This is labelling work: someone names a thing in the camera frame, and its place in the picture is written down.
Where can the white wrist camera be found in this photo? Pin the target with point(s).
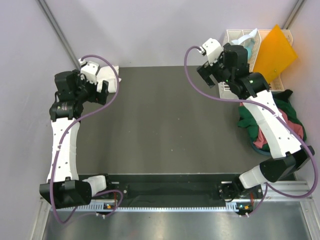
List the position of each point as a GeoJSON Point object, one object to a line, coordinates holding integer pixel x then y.
{"type": "Point", "coordinates": [90, 71]}
{"type": "Point", "coordinates": [212, 49]}

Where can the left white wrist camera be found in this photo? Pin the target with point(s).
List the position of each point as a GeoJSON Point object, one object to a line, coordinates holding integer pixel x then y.
{"type": "Point", "coordinates": [90, 71]}

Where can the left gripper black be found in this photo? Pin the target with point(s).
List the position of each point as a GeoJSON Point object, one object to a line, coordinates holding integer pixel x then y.
{"type": "Point", "coordinates": [94, 97]}

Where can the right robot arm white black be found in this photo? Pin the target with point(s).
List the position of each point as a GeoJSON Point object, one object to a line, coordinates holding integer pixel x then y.
{"type": "Point", "coordinates": [229, 64]}

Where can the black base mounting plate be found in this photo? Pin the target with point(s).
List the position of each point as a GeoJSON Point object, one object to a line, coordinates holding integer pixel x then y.
{"type": "Point", "coordinates": [215, 186]}

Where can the teal white headphones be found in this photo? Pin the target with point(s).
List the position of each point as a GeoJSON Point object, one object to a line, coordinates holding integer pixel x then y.
{"type": "Point", "coordinates": [247, 40]}

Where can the aluminium frame rail front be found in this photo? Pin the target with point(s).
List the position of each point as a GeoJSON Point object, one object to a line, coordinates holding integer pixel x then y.
{"type": "Point", "coordinates": [78, 193]}

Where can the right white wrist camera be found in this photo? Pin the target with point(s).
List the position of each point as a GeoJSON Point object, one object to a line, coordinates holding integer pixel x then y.
{"type": "Point", "coordinates": [212, 49]}

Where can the green t shirt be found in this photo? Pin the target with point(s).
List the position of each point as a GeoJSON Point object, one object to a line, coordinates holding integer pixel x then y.
{"type": "Point", "coordinates": [282, 101]}

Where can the aluminium corner post left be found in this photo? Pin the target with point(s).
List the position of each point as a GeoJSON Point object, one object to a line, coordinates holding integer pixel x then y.
{"type": "Point", "coordinates": [46, 10]}

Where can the orange plastic folder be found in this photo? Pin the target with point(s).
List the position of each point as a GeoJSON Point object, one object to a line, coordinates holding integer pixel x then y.
{"type": "Point", "coordinates": [275, 53]}

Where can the aluminium corner post right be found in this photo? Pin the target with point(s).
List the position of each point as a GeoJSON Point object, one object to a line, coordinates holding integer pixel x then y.
{"type": "Point", "coordinates": [293, 14]}

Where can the pink t shirt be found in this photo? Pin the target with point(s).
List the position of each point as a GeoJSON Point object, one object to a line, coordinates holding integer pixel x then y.
{"type": "Point", "coordinates": [260, 141]}

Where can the grey slotted cable duct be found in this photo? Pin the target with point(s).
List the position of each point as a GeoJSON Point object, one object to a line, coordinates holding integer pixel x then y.
{"type": "Point", "coordinates": [104, 207]}

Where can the aluminium corner post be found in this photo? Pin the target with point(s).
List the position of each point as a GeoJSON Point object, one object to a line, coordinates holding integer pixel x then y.
{"type": "Point", "coordinates": [293, 14]}
{"type": "Point", "coordinates": [46, 10]}

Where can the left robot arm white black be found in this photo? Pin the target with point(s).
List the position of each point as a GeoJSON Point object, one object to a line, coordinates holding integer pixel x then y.
{"type": "Point", "coordinates": [64, 115]}

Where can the white printed t shirt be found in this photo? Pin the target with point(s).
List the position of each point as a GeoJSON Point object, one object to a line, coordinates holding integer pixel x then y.
{"type": "Point", "coordinates": [107, 74]}

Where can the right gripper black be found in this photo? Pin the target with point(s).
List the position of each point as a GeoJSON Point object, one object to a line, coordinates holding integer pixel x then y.
{"type": "Point", "coordinates": [206, 70]}

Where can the white plastic file organizer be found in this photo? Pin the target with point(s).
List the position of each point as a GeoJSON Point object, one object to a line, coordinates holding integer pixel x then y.
{"type": "Point", "coordinates": [276, 86]}

